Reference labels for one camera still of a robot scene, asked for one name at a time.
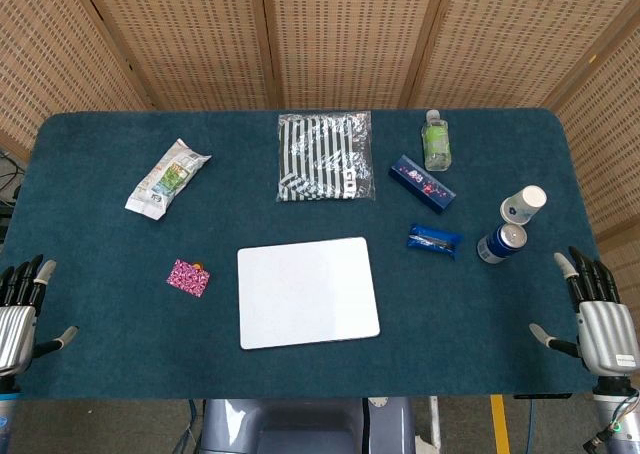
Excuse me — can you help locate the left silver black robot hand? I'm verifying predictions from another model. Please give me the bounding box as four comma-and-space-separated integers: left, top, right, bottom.
0, 253, 80, 378

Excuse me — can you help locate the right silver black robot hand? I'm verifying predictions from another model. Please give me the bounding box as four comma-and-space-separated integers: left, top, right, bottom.
528, 246, 640, 378

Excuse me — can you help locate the pink patterned small packet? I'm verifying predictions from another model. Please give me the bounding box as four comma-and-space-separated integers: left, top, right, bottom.
165, 258, 212, 299

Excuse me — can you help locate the white rectangular board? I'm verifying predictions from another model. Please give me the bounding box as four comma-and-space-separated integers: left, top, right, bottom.
236, 236, 381, 351

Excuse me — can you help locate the teal felt table mat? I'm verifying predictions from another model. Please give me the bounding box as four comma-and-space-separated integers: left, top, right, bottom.
0, 108, 601, 401

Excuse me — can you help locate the blue white drink can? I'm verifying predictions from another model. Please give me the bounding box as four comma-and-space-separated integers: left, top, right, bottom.
476, 222, 528, 265

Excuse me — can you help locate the white paper cup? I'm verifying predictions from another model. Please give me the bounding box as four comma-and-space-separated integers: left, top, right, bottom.
500, 184, 548, 225

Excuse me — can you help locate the white table leg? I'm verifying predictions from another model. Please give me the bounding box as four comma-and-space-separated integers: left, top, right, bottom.
428, 396, 443, 450

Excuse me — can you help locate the blue cookie packet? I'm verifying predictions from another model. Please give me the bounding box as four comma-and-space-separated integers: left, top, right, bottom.
406, 223, 464, 262

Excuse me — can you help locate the white green snack packet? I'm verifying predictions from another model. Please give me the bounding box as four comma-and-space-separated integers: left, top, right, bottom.
124, 138, 213, 222

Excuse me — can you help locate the long dark blue box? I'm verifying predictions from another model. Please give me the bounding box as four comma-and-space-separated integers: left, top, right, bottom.
388, 154, 457, 216

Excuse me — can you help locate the clear bottle green label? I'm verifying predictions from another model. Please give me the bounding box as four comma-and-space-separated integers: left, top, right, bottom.
422, 109, 452, 172

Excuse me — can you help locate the grey-blue robot torso base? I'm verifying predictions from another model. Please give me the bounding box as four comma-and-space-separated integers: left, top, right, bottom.
199, 397, 416, 454

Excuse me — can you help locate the striped cloth in plastic bag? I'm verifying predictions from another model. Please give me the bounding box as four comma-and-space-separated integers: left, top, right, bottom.
276, 111, 377, 204

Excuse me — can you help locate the woven bamboo folding screen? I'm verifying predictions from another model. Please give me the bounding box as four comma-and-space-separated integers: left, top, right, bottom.
0, 0, 640, 255

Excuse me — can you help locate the black cables bundle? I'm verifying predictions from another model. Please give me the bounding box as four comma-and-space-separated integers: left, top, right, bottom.
0, 148, 26, 238

